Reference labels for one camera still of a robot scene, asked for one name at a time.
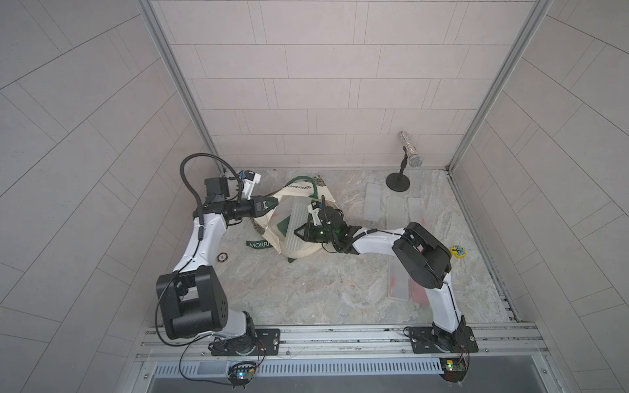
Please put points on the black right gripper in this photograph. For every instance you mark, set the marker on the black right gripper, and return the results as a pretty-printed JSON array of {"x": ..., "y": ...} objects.
[{"x": 309, "y": 233}]

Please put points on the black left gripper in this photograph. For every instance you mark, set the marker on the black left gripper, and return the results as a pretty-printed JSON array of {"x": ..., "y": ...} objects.
[{"x": 254, "y": 205}]

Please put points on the cream canvas tote bag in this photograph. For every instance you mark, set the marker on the cream canvas tote bag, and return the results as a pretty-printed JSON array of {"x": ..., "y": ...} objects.
[{"x": 313, "y": 188}]

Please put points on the translucent pink pencil case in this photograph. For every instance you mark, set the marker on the translucent pink pencil case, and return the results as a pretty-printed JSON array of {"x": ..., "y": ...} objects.
[{"x": 418, "y": 294}]

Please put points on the dark green pencil case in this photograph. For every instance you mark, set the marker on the dark green pencil case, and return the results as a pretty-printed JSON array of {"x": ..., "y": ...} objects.
[{"x": 282, "y": 226}]

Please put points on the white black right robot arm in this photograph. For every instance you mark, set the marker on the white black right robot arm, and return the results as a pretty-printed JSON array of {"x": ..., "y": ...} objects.
[{"x": 425, "y": 259}]

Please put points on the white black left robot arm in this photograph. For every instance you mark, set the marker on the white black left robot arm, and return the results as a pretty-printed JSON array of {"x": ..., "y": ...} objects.
[{"x": 191, "y": 300}]

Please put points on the silver microphone on stand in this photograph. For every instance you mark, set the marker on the silver microphone on stand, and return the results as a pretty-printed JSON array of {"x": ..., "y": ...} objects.
[{"x": 399, "y": 182}]

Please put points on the left green circuit board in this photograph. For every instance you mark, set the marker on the left green circuit board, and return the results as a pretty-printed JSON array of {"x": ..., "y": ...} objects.
[{"x": 242, "y": 373}]

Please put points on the green circuit board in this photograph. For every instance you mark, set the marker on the green circuit board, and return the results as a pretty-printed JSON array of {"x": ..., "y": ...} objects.
[
  {"x": 242, "y": 373},
  {"x": 454, "y": 370}
]

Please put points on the right green circuit board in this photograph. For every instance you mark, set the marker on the right green circuit board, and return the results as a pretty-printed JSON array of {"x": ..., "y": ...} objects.
[{"x": 454, "y": 370}]

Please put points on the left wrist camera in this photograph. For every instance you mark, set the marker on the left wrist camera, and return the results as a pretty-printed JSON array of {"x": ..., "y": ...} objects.
[{"x": 249, "y": 179}]

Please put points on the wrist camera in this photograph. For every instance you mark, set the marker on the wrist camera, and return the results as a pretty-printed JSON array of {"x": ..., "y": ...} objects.
[
  {"x": 314, "y": 208},
  {"x": 249, "y": 179}
]

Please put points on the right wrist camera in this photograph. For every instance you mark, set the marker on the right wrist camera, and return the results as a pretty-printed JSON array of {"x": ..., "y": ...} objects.
[{"x": 314, "y": 208}]

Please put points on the aluminium mounting rail frame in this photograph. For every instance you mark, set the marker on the aluminium mounting rail frame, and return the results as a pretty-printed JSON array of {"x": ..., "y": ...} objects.
[{"x": 348, "y": 358}]

